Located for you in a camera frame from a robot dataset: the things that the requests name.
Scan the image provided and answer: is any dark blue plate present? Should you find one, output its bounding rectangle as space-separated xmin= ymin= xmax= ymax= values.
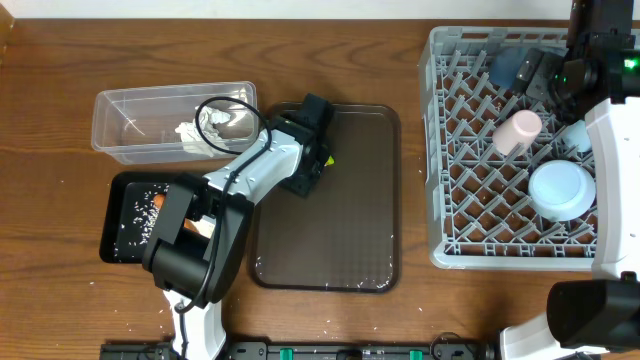
xmin=489 ymin=47 xmax=528 ymax=88

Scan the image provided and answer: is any pink white cup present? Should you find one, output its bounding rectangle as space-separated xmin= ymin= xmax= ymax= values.
xmin=492 ymin=110 xmax=542 ymax=155

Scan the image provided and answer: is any light blue cup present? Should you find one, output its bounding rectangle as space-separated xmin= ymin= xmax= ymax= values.
xmin=561 ymin=120 xmax=592 ymax=152

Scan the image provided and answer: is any light blue bowl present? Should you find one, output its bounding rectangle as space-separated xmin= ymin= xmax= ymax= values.
xmin=528 ymin=160 xmax=596 ymax=221

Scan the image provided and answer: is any white paper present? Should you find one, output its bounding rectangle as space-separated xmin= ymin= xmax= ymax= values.
xmin=174 ymin=107 xmax=231 ymax=157

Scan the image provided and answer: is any orange carrot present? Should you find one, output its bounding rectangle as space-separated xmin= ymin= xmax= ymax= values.
xmin=153 ymin=194 xmax=198 ymax=232

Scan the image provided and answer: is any pile of white rice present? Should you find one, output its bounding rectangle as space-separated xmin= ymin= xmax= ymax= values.
xmin=114 ymin=192 xmax=216 ymax=251

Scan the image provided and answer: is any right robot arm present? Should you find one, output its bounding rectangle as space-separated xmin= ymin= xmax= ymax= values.
xmin=498 ymin=45 xmax=639 ymax=359

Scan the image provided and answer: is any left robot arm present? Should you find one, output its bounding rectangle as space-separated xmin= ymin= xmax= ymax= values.
xmin=142 ymin=114 xmax=332 ymax=359

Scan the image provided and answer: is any grey dishwasher rack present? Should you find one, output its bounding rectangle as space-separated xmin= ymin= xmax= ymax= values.
xmin=418 ymin=26 xmax=598 ymax=272

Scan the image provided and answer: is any brown serving tray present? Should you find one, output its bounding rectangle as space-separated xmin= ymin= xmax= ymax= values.
xmin=248 ymin=104 xmax=401 ymax=294

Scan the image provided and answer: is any clear plastic bin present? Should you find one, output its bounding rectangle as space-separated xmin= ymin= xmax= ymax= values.
xmin=92 ymin=81 xmax=260 ymax=165

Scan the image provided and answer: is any black plastic tray bin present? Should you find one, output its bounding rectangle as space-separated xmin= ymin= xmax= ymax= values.
xmin=98 ymin=171 xmax=221 ymax=266

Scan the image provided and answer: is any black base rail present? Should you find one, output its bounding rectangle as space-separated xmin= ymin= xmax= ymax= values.
xmin=99 ymin=339 xmax=501 ymax=360

